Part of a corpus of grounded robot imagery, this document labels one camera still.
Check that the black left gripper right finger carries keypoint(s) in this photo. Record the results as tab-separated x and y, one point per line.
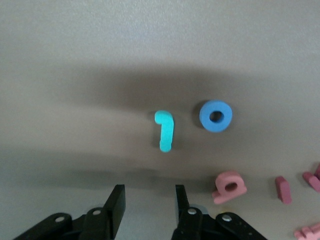
183	220

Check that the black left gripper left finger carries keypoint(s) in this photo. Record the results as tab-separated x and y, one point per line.
115	205

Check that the pink letter b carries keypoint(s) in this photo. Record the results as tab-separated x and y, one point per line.
221	180

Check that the teal letter l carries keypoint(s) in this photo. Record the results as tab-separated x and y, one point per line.
166	132

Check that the blue letter o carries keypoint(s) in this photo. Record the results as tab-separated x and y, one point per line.
207	122

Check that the dark pink letter l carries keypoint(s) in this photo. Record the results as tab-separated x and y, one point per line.
283	191

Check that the pink letter f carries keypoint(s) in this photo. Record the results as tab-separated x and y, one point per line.
308	233

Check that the dark pink letter k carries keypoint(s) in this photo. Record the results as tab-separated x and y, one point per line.
313	181

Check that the brown table cover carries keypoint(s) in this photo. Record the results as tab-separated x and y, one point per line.
75	50

